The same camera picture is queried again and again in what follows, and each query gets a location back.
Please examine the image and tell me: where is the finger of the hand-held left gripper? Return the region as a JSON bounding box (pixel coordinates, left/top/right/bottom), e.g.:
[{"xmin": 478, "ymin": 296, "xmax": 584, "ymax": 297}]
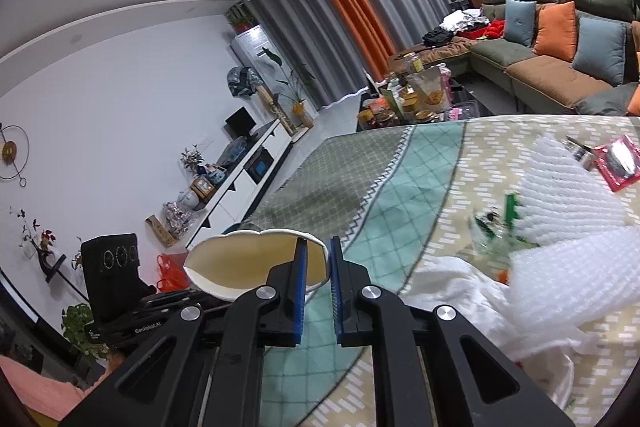
[{"xmin": 137, "ymin": 288, "xmax": 236, "ymax": 315}]

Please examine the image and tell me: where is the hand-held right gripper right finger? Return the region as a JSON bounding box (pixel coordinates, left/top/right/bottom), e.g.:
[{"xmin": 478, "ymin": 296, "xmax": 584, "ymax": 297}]
[{"xmin": 330, "ymin": 235, "xmax": 577, "ymax": 427}]

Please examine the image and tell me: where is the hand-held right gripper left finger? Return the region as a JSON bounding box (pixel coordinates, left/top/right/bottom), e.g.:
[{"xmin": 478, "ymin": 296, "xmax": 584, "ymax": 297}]
[{"xmin": 59, "ymin": 236, "xmax": 308, "ymax": 427}]

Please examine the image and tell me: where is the white bowl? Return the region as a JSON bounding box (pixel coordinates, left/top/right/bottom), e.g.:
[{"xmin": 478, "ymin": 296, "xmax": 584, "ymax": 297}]
[{"xmin": 183, "ymin": 228, "xmax": 331, "ymax": 304}]

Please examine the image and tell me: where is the white tissue paper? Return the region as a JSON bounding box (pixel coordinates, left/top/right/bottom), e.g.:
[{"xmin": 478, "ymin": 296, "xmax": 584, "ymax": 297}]
[{"xmin": 400, "ymin": 254, "xmax": 576, "ymax": 410}]

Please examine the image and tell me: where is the orange plastic bag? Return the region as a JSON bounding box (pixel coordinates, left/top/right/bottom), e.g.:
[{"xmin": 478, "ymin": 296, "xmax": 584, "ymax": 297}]
[{"xmin": 156, "ymin": 253, "xmax": 193, "ymax": 293}]

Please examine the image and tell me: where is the green leafy potted plant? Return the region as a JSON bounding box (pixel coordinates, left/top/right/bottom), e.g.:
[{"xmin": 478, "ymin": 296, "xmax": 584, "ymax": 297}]
[{"xmin": 60, "ymin": 302, "xmax": 111, "ymax": 363}]

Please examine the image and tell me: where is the silver wrapped gift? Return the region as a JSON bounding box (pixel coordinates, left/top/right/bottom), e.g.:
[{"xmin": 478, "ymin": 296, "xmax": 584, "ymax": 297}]
[{"xmin": 162, "ymin": 201, "xmax": 198, "ymax": 235}]

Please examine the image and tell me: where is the white tv cabinet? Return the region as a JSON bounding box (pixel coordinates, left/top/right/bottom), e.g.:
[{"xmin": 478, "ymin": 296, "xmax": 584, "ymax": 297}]
[{"xmin": 185, "ymin": 118, "xmax": 293, "ymax": 250}]

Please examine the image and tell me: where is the patterned tablecloth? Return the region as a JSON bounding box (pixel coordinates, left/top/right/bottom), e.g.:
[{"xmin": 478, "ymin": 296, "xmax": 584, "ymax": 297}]
[{"xmin": 197, "ymin": 114, "xmax": 640, "ymax": 427}]

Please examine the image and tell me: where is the pink towel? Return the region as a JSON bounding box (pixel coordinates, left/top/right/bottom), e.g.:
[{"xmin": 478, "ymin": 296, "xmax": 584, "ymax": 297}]
[{"xmin": 0, "ymin": 354, "xmax": 83, "ymax": 423}]

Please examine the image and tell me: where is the small potted plant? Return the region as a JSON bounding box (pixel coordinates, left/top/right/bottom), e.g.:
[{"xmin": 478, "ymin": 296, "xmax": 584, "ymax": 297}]
[{"xmin": 181, "ymin": 146, "xmax": 206, "ymax": 175}]

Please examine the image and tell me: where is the blue plastic bag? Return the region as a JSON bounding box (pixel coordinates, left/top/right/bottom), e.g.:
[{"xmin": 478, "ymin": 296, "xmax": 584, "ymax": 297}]
[{"xmin": 220, "ymin": 138, "xmax": 251, "ymax": 168}]

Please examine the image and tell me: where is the clear green snack wrapper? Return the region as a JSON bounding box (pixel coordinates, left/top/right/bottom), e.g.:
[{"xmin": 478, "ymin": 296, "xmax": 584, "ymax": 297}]
[{"xmin": 467, "ymin": 192, "xmax": 543, "ymax": 260}]

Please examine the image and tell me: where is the black monitor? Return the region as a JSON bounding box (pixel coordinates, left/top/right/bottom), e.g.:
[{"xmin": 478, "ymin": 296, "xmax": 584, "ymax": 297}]
[{"xmin": 224, "ymin": 107, "xmax": 258, "ymax": 140}]

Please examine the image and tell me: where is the cluttered coffee table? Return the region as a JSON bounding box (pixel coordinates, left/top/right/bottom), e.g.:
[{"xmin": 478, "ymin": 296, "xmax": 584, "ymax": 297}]
[{"xmin": 356, "ymin": 52, "xmax": 481, "ymax": 130}]

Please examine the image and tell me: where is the tall green potted plant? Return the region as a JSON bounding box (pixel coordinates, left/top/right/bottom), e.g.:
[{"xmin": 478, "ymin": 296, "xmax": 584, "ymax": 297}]
[{"xmin": 260, "ymin": 47, "xmax": 316, "ymax": 128}]

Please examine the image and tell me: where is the blue patterned bag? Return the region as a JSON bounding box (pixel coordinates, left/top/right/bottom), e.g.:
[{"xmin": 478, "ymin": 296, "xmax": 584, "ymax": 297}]
[{"xmin": 226, "ymin": 66, "xmax": 265, "ymax": 98}]

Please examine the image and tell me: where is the clear plastic snack bag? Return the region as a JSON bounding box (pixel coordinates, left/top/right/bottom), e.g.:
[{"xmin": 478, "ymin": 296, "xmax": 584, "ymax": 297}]
[{"xmin": 406, "ymin": 66, "xmax": 453, "ymax": 114}]

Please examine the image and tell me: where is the black coffee table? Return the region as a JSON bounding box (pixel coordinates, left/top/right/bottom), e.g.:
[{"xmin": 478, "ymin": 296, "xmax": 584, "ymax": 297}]
[{"xmin": 356, "ymin": 79, "xmax": 493, "ymax": 132}]

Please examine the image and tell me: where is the bubble wrap sheet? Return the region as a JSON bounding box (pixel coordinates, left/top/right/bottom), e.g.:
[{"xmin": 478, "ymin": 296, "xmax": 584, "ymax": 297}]
[{"xmin": 507, "ymin": 134, "xmax": 640, "ymax": 323}]

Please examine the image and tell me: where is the white standing air conditioner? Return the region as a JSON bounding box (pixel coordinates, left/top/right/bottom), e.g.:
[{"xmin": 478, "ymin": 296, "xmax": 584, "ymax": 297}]
[{"xmin": 230, "ymin": 24, "xmax": 321, "ymax": 112}]

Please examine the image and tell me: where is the black garment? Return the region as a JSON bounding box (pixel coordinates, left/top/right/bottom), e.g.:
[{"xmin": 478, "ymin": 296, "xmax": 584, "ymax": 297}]
[{"xmin": 422, "ymin": 27, "xmax": 456, "ymax": 48}]

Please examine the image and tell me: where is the small red green plant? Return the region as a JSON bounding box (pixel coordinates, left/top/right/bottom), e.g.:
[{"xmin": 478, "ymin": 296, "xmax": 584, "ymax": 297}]
[{"xmin": 226, "ymin": 4, "xmax": 258, "ymax": 32}]

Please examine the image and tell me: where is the silver black snack wrapper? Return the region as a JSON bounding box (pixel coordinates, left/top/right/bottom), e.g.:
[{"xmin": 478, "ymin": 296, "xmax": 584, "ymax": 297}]
[{"xmin": 562, "ymin": 136, "xmax": 601, "ymax": 172}]

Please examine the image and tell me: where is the orange curtain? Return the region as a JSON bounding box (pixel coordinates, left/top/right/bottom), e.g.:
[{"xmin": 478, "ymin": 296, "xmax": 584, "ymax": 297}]
[{"xmin": 302, "ymin": 0, "xmax": 398, "ymax": 80}]

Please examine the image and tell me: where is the green brown sofa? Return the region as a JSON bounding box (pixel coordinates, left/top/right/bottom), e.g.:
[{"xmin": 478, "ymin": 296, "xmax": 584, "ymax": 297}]
[{"xmin": 387, "ymin": 0, "xmax": 640, "ymax": 116}]

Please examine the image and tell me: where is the red packet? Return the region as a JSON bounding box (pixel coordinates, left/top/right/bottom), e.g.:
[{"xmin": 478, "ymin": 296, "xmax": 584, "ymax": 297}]
[{"xmin": 592, "ymin": 134, "xmax": 640, "ymax": 194}]

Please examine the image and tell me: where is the white clothes pile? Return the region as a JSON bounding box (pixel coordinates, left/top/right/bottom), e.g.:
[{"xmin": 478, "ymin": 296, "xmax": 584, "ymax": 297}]
[{"xmin": 440, "ymin": 8, "xmax": 488, "ymax": 32}]

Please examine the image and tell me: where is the red cloth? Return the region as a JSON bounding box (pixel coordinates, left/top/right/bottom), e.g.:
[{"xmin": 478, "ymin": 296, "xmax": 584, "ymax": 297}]
[{"xmin": 457, "ymin": 19, "xmax": 507, "ymax": 42}]

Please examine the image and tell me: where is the small blue cushion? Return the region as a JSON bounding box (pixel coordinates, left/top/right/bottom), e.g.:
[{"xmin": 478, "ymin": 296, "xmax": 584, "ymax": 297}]
[{"xmin": 502, "ymin": 0, "xmax": 538, "ymax": 48}]

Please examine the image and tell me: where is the large blue cushion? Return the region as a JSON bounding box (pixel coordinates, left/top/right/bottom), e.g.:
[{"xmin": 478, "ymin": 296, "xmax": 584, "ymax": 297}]
[{"xmin": 571, "ymin": 16, "xmax": 628, "ymax": 86}]

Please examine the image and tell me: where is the brown cushion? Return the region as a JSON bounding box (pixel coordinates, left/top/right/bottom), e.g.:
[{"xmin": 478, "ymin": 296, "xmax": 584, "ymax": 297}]
[{"xmin": 631, "ymin": 21, "xmax": 640, "ymax": 82}]

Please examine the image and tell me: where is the wall flower decoration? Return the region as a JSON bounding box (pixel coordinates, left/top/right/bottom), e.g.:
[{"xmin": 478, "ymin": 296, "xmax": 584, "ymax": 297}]
[{"xmin": 9, "ymin": 206, "xmax": 68, "ymax": 284}]

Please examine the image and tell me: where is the wooden picture frame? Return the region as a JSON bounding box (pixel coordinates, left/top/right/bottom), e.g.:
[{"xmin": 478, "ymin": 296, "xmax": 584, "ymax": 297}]
[{"xmin": 190, "ymin": 176, "xmax": 217, "ymax": 200}]

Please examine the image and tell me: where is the round wire wall clock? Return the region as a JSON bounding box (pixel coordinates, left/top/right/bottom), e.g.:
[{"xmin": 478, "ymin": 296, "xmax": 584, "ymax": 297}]
[{"xmin": 0, "ymin": 123, "xmax": 32, "ymax": 186}]

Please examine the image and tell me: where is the wooden post stand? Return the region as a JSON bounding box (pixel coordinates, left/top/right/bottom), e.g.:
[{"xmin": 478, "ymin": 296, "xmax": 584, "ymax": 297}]
[{"xmin": 255, "ymin": 84, "xmax": 313, "ymax": 142}]

